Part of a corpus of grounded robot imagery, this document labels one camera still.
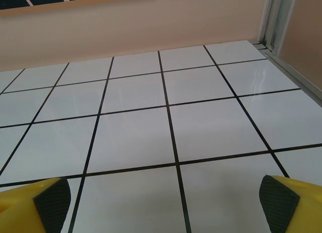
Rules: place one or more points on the aluminium corner post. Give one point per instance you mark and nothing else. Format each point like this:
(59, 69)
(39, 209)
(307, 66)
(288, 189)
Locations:
(274, 16)

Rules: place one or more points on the aluminium table side rail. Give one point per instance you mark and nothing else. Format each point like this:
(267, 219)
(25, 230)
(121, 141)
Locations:
(296, 75)

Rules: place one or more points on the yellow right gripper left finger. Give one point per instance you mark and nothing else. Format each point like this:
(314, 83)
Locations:
(20, 210)

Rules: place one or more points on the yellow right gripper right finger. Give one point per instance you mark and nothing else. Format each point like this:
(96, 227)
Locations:
(302, 213)

